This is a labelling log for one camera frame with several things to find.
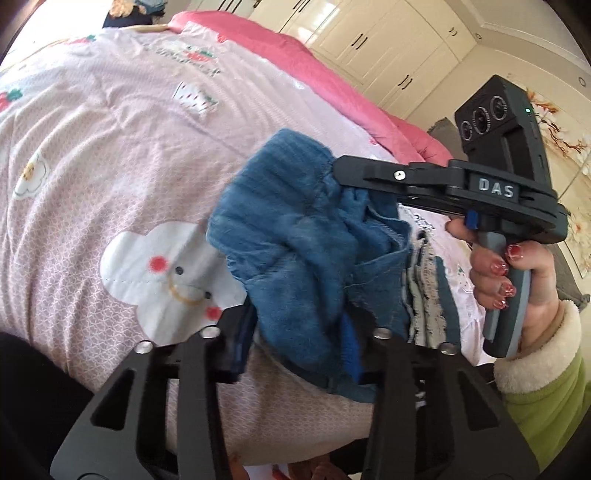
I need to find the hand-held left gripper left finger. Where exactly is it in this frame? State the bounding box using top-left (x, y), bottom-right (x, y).
top-left (50, 300), bottom-right (257, 480)

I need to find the cream wardrobe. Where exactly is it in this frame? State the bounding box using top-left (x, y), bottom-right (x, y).
top-left (171, 0), bottom-right (485, 125)

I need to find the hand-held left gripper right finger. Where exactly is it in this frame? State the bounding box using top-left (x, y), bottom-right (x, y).
top-left (344, 320), bottom-right (541, 480)

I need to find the pink printed bed sheet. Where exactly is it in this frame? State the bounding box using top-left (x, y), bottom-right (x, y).
top-left (0, 21), bottom-right (490, 467)

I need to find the wooden bed frame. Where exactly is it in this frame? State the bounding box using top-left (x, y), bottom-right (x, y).
top-left (117, 22), bottom-right (170, 34)

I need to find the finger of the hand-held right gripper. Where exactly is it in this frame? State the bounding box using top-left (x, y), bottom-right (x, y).
top-left (331, 155), bottom-right (466, 216)

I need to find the floral wall painting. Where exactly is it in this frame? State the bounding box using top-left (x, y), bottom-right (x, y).
top-left (526, 88), bottom-right (591, 278)

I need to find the dark cloth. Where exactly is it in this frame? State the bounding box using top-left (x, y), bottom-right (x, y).
top-left (0, 330), bottom-right (100, 480)

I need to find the person's right foot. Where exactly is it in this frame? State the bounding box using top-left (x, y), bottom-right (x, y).
top-left (305, 455), bottom-right (352, 480)

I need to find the person's right forearm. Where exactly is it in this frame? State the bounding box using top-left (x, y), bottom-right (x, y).
top-left (493, 300), bottom-right (591, 472)

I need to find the person's right hand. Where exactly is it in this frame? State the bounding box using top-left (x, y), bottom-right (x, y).
top-left (445, 217), bottom-right (561, 356)

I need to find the pink duvet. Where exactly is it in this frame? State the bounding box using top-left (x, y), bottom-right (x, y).
top-left (168, 10), bottom-right (455, 163)

